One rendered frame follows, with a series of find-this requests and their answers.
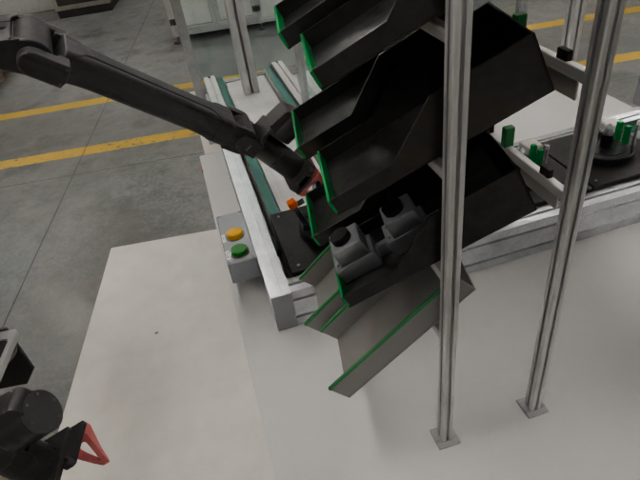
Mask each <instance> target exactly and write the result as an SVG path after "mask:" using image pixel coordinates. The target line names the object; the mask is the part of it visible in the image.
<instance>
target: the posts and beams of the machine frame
mask: <svg viewBox="0 0 640 480"><path fill-rule="evenodd" d="M586 5H587V0H568V3H567V9H566V16H565V22H564V28H563V35H562V41H561V46H565V47H567V48H569V49H571V50H573V54H572V59H571V60H572V61H574V62H577V56H578V51H579V45H580V40H581V34H582V28H583V23H584V17H585V11H586Z"/></svg>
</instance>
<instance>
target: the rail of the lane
mask: <svg viewBox="0 0 640 480"><path fill-rule="evenodd" d="M221 149H222V148H221ZM222 152H223V155H224V159H225V162H226V165H227V168H228V171H229V174H230V180H231V182H232V185H233V188H234V192H235V195H236V198H237V201H238V204H239V207H240V210H241V211H242V212H243V214H244V217H245V220H246V223H247V226H248V229H249V233H250V238H251V241H252V244H253V246H254V249H255V252H256V256H257V259H258V263H259V267H260V271H261V277H262V280H263V283H264V286H265V289H266V293H267V296H268V298H269V301H270V306H271V310H272V313H273V316H274V319H275V322H276V326H277V328H278V331H281V330H286V329H290V328H293V327H296V326H298V323H297V318H296V313H295V309H294V305H293V300H292V296H291V292H290V287H289V285H288V282H287V279H286V276H285V274H284V272H283V269H282V267H281V264H280V261H279V259H278V256H281V255H282V254H281V251H280V248H279V246H278V243H277V240H276V238H275V236H272V238H270V234H269V231H268V228H267V225H266V223H265V220H264V217H263V215H262V212H261V210H260V208H259V205H258V202H257V199H256V197H255V194H254V191H253V189H252V186H251V183H250V180H249V177H248V174H247V172H246V169H245V166H244V164H243V161H242V158H241V156H240V154H237V153H234V152H232V151H229V150H225V149H222Z"/></svg>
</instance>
